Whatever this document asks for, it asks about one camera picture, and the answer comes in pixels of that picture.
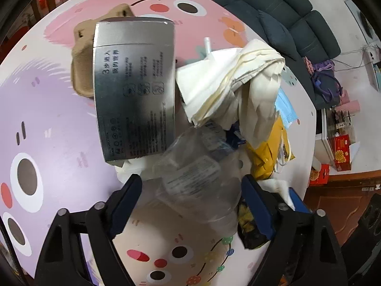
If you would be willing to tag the white tv stand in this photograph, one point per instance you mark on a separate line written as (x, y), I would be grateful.
(325, 132)

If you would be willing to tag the beige paper bag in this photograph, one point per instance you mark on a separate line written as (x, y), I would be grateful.
(234, 85)

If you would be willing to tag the blue face mask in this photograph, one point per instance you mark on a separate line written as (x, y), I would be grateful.
(284, 107)

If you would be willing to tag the silver grey carton box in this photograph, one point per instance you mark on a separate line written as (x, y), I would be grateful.
(134, 86)

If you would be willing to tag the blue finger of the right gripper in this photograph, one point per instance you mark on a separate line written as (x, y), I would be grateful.
(297, 202)

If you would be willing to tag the red gift box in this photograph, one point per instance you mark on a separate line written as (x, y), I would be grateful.
(341, 152)

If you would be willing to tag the yellow mailer bag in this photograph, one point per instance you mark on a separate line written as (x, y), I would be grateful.
(271, 154)

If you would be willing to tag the clear plastic bottle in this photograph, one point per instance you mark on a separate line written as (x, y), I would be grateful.
(200, 174)

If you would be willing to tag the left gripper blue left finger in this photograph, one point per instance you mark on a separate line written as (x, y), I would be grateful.
(121, 204)

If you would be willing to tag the white tissue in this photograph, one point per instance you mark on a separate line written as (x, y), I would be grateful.
(278, 186)

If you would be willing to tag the black yellow wrapper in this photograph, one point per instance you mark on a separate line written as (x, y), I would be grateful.
(248, 230)

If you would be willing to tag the brown pulp egg tray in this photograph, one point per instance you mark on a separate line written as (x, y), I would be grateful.
(82, 52)

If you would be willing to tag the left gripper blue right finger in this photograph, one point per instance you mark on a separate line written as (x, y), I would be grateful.
(259, 205)

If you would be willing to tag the dark green sofa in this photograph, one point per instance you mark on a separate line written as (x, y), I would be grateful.
(295, 30)

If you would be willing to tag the purple backpack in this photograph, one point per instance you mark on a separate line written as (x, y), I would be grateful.
(324, 81)

